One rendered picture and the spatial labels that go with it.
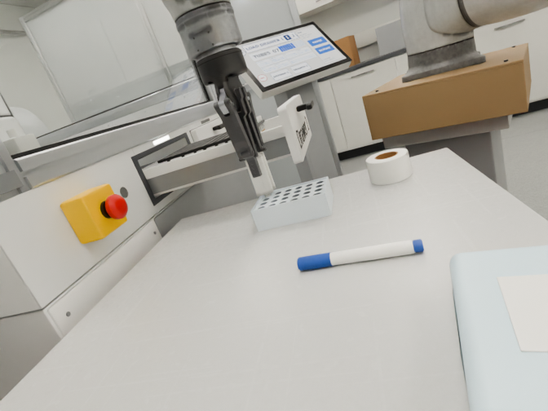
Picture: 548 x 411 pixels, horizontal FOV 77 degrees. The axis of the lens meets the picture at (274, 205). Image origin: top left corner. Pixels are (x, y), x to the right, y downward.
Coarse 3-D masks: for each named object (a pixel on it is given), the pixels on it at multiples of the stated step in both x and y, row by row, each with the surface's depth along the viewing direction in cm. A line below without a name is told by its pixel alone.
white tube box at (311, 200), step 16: (272, 192) 62; (288, 192) 59; (304, 192) 57; (320, 192) 54; (256, 208) 57; (272, 208) 55; (288, 208) 54; (304, 208) 54; (320, 208) 53; (256, 224) 56; (272, 224) 56; (288, 224) 55
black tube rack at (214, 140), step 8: (216, 136) 86; (224, 136) 78; (192, 144) 87; (200, 144) 80; (208, 144) 74; (216, 144) 73; (176, 152) 81; (184, 152) 75; (160, 160) 77; (168, 160) 76
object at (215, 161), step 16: (272, 128) 67; (224, 144) 69; (272, 144) 67; (176, 160) 72; (192, 160) 71; (208, 160) 71; (224, 160) 70; (272, 160) 69; (160, 176) 74; (176, 176) 73; (192, 176) 73; (208, 176) 72; (160, 192) 76
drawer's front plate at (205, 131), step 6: (216, 120) 118; (204, 126) 107; (210, 126) 112; (192, 132) 100; (198, 132) 102; (204, 132) 106; (210, 132) 110; (216, 132) 115; (222, 132) 120; (192, 138) 101; (198, 138) 101; (204, 138) 104
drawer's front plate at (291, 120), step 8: (296, 96) 82; (288, 104) 66; (296, 104) 77; (280, 112) 63; (288, 112) 64; (296, 112) 74; (304, 112) 89; (280, 120) 64; (288, 120) 63; (296, 120) 71; (304, 120) 85; (288, 128) 64; (296, 128) 69; (288, 136) 65; (296, 136) 66; (288, 144) 65; (296, 144) 65; (304, 144) 74; (296, 152) 66; (304, 152) 71; (296, 160) 66
